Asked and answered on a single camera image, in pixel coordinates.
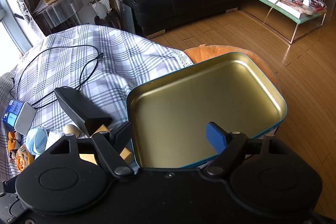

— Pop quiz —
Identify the window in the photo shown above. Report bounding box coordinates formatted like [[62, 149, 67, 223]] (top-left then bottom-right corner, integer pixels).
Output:
[[0, 0, 33, 54]]

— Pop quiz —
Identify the black triangular box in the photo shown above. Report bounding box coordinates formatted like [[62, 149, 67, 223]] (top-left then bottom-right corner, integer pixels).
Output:
[[54, 86, 113, 136]]

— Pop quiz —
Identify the round glass side table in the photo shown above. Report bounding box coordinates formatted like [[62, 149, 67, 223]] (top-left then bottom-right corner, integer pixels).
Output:
[[33, 0, 84, 30]]

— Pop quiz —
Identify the blue and grey box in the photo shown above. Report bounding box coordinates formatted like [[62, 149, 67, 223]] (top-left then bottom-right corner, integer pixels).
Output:
[[3, 99, 37, 135]]

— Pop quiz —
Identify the beige sponge puff teal handle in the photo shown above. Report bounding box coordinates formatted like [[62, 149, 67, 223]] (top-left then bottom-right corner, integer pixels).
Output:
[[63, 124, 79, 138]]

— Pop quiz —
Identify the dark wooden stool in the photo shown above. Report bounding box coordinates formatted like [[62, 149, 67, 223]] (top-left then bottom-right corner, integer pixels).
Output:
[[94, 10, 121, 30]]

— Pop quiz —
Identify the gold cardboard box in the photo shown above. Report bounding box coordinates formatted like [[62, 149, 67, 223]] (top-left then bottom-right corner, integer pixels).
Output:
[[77, 126, 133, 165]]

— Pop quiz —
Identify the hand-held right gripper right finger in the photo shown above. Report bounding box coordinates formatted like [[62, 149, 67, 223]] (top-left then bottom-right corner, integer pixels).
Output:
[[205, 122, 289, 177]]

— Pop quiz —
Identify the grey glass panel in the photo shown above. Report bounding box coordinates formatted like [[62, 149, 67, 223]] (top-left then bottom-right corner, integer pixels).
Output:
[[118, 0, 135, 34]]

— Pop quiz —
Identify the blue face mask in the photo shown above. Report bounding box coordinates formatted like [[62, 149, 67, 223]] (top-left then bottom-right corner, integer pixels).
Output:
[[25, 127, 50, 159]]

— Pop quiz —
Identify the thin wooden strip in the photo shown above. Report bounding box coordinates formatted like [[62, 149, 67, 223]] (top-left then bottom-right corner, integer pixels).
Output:
[[260, 0, 280, 29]]

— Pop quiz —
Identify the orange cushion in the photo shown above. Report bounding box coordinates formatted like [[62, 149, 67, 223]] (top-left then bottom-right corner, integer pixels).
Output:
[[182, 44, 282, 93]]

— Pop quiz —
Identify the black cable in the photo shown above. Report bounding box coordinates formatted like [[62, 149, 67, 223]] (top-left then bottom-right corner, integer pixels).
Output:
[[12, 45, 105, 109]]

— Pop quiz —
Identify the gold tin tray teal rim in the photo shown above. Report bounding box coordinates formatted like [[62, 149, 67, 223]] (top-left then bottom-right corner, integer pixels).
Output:
[[126, 52, 288, 169]]

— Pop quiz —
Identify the orange cloth doll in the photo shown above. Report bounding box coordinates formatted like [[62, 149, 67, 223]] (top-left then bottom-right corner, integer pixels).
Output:
[[7, 131, 21, 159]]

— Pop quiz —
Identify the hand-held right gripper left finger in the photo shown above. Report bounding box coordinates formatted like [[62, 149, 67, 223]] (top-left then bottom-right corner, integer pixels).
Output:
[[47, 122, 135, 179]]

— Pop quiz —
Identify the grey plaid blanket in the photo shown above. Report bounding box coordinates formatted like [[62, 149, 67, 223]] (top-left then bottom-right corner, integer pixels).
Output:
[[0, 25, 195, 180]]

